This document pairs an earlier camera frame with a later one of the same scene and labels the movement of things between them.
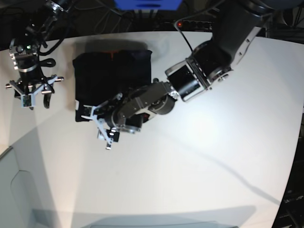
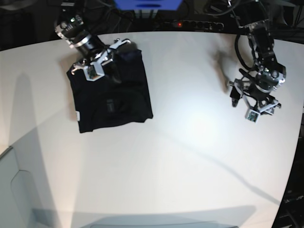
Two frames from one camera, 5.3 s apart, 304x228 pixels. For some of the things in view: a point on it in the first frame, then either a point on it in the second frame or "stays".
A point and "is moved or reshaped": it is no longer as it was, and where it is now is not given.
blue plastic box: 148,4 stays
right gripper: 109,135 to 256,97
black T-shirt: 99,76 is moved or reshaped
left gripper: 33,83 to 95,52
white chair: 16,210 stays
